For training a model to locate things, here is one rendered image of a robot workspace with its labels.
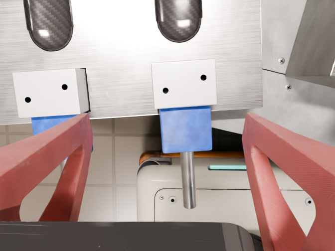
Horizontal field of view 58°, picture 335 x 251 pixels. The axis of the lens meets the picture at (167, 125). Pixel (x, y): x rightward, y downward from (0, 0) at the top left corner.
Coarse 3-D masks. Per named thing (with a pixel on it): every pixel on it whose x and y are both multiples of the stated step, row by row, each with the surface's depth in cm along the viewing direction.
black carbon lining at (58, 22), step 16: (32, 0) 25; (48, 0) 26; (64, 0) 25; (160, 0) 25; (176, 0) 26; (192, 0) 25; (32, 16) 26; (48, 16) 26; (64, 16) 26; (160, 16) 26; (176, 16) 26; (192, 16) 26; (32, 32) 26; (48, 32) 26; (64, 32) 26; (176, 32) 26; (192, 32) 26; (48, 48) 26
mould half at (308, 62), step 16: (320, 0) 27; (304, 16) 30; (320, 16) 26; (304, 32) 29; (320, 32) 26; (304, 48) 28; (320, 48) 25; (288, 64) 31; (304, 64) 27; (320, 64) 24; (304, 80) 31; (320, 80) 27
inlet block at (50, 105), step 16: (16, 80) 23; (32, 80) 23; (48, 80) 23; (64, 80) 23; (80, 80) 24; (16, 96) 24; (32, 96) 24; (48, 96) 24; (64, 96) 24; (80, 96) 24; (32, 112) 24; (48, 112) 24; (64, 112) 24; (80, 112) 24; (32, 128) 25; (48, 128) 25; (64, 160) 27
